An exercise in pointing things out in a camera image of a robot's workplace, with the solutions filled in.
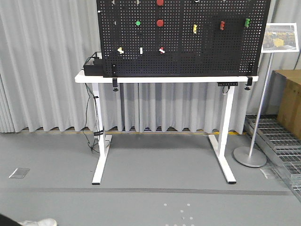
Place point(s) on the yellow lit rotary switch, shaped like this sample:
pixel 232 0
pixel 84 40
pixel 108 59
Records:
pixel 120 50

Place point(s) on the red rotary switch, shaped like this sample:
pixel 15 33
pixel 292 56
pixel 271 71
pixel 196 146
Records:
pixel 161 50

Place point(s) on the left black pegboard clamp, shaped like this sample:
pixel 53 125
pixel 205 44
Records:
pixel 114 78

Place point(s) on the framed photo sign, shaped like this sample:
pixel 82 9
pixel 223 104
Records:
pixel 280 38

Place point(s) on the red toggle handle switch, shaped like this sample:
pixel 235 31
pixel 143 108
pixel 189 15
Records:
pixel 222 25

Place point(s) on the brown cardboard box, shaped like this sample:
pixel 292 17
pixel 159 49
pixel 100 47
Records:
pixel 289 114

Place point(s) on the metal floor grating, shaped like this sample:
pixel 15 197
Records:
pixel 283 150

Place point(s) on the yellow toggle handle switch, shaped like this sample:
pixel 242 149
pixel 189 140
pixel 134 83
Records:
pixel 195 28

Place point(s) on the red mushroom button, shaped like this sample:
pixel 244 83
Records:
pixel 160 23
pixel 160 2

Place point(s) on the silver floor sign stand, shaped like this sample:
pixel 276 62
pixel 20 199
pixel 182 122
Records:
pixel 250 156

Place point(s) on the black desk control panel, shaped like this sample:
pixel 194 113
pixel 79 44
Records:
pixel 220 84

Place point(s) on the black pegboard clamp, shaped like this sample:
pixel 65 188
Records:
pixel 249 81
pixel 114 78

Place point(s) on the white sneaker shoe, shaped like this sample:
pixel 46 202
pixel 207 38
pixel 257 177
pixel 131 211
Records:
pixel 42 222

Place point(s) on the black perforated pegboard panel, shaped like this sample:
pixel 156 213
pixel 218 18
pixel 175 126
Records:
pixel 210 52

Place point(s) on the upper red mushroom button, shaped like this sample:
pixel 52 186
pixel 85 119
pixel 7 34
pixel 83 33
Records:
pixel 160 2

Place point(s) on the white height-adjustable desk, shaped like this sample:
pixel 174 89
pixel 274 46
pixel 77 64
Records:
pixel 218 144

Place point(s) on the green toggle handle switch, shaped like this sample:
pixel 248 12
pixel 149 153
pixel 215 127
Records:
pixel 247 22

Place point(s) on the right black pegboard clamp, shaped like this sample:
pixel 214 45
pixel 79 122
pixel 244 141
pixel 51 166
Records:
pixel 249 81

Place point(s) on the black power supply box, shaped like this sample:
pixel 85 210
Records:
pixel 94 65

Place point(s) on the lower red mushroom button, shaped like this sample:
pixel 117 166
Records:
pixel 160 23

